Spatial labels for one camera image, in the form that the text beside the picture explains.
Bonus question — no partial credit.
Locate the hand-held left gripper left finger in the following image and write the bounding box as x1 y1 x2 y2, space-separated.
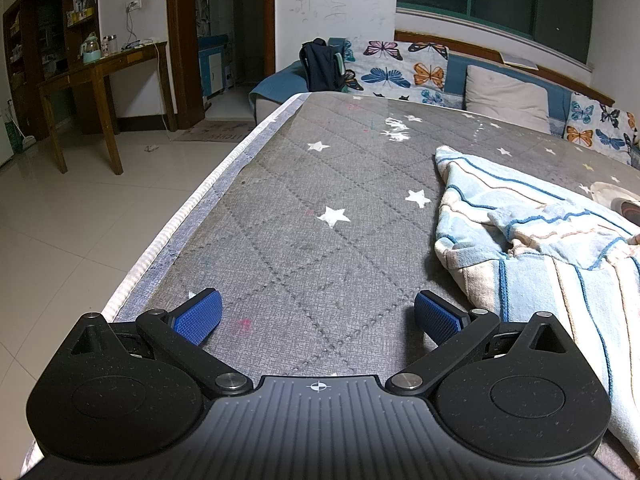
65 288 253 400

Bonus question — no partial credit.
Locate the butterfly print cushion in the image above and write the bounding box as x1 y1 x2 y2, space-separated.
562 94 640 167
342 39 450 107

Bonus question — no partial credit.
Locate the blue cabinet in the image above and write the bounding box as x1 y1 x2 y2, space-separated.
197 35 232 98

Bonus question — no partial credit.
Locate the patterned door mat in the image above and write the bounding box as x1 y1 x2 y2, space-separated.
172 120 258 145

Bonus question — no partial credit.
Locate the broom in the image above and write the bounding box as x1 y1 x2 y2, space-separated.
6 100 37 153

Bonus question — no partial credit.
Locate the grey book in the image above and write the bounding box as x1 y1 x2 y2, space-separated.
499 51 540 71

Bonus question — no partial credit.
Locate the dark blue backpack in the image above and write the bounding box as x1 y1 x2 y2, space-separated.
299 38 347 93

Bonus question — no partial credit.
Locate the beige pillow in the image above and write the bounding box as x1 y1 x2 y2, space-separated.
464 65 552 135

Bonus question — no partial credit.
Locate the striped light blue sweater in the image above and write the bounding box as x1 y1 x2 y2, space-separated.
432 145 640 463

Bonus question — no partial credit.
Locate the mint green kettle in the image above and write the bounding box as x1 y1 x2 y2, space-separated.
81 31 103 65

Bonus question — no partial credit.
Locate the white cable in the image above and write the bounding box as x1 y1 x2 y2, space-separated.
156 41 171 132

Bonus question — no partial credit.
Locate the wooden shelf cabinet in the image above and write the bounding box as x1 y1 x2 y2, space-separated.
2 0 100 136

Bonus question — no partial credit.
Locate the blue sofa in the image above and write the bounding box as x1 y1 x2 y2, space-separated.
249 30 640 166

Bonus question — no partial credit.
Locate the wooden door frame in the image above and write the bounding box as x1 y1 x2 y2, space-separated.
166 0 277 131

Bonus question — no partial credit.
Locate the grey star quilted table cover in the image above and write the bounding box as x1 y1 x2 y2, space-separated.
20 92 640 480

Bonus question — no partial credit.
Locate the wooden desk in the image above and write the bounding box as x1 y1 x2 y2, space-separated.
37 40 177 177

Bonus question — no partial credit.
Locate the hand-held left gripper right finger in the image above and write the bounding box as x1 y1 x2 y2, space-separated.
386 288 577 398

